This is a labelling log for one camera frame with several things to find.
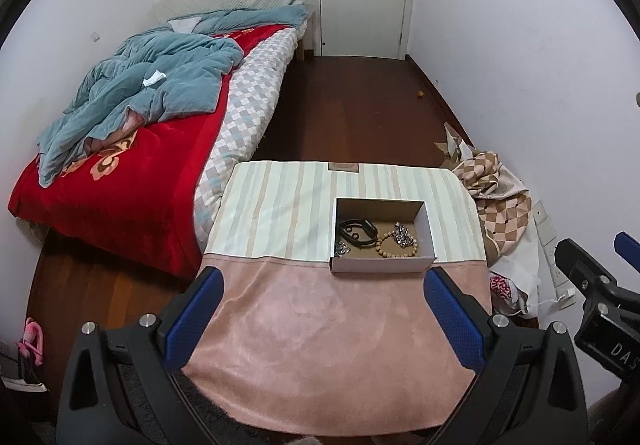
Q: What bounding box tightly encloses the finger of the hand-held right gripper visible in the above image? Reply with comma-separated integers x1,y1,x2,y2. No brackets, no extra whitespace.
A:
556,238,640,313
614,231,640,272

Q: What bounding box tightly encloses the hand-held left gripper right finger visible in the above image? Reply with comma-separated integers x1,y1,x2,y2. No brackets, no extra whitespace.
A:
424,266,591,445

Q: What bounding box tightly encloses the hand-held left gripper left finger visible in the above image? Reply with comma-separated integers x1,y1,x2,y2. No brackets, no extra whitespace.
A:
56,265,224,445

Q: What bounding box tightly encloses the white cardboard box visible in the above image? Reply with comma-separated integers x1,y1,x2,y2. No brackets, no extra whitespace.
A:
328,197,437,274

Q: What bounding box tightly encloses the wooden bead bracelet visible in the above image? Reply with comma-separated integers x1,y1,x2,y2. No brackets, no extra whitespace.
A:
375,231,420,258

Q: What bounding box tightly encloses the chunky silver chain bracelet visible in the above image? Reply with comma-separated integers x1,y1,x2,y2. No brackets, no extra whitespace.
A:
392,221,417,246

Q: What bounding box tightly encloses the black fitness watch band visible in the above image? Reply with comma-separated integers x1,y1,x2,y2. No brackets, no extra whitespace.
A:
339,218,379,248

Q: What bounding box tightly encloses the person's right forearm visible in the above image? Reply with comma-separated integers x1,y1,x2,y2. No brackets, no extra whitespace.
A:
587,385,640,445

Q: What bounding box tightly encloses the white power strip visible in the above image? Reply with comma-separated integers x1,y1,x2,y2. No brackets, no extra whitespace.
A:
532,200,576,308

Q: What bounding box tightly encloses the red and white plastic bag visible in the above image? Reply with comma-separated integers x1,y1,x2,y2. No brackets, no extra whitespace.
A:
489,274,523,313

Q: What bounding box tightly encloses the brown checkered cloth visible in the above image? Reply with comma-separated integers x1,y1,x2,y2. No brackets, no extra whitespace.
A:
450,151,533,258

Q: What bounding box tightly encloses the pink and striped table cloth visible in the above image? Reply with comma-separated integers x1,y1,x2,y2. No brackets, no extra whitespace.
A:
181,161,493,437

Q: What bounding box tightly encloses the bed with red blanket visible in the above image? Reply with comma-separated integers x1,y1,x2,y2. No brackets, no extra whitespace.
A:
7,24,296,278

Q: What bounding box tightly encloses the black and white sneaker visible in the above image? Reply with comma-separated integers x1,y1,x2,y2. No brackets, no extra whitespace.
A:
0,350,48,393

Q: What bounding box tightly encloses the checkered bed sheet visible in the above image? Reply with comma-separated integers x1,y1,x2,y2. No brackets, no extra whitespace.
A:
192,27,308,251

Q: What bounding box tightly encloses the teal quilt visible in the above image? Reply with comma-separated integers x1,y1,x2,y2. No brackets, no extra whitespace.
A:
37,5,308,188

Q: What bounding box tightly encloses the white charger with cable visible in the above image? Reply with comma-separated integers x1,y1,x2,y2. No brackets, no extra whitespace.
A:
525,290,577,310

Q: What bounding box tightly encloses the wooden bed frame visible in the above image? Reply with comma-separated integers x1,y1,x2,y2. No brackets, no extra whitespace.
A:
295,15,316,60

